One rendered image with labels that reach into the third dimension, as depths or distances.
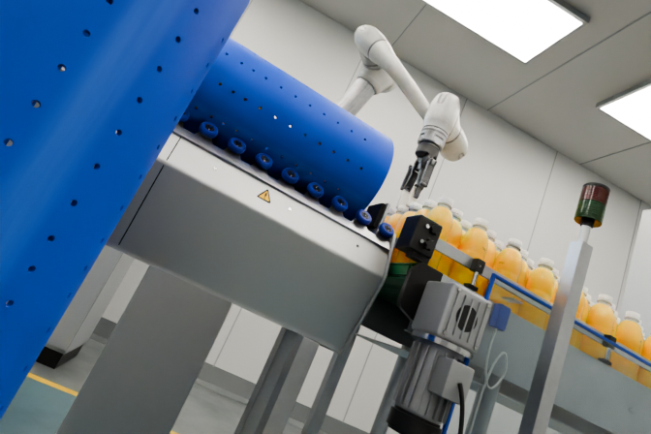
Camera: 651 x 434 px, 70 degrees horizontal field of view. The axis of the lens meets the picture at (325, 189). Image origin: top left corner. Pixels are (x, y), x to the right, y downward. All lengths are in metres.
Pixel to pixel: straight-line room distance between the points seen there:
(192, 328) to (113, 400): 0.29
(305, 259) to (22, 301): 0.72
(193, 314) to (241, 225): 0.57
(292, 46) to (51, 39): 4.05
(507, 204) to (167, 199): 4.18
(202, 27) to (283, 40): 3.94
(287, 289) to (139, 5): 0.78
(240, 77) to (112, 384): 1.00
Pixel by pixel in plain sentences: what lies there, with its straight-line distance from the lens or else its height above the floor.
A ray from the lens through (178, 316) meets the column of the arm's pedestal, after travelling 1.60.
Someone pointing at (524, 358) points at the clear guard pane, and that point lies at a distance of 1.31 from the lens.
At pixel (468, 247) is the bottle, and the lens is 1.33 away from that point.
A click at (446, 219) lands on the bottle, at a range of 1.27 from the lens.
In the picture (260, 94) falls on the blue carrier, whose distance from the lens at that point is 1.15.
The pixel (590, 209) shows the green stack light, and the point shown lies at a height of 1.18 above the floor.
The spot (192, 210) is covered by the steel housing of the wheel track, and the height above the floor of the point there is 0.77.
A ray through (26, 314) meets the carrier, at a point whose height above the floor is 0.54.
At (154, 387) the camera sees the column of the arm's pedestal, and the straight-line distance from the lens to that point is 1.63.
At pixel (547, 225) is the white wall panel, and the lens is 5.21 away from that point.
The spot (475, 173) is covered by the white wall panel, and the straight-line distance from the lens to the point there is 4.81.
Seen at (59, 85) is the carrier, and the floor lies 0.74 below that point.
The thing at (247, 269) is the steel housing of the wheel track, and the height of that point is 0.71.
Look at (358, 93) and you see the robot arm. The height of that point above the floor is 1.63.
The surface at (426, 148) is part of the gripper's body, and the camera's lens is 1.56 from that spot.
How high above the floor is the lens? 0.63
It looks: 17 degrees up
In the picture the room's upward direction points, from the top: 25 degrees clockwise
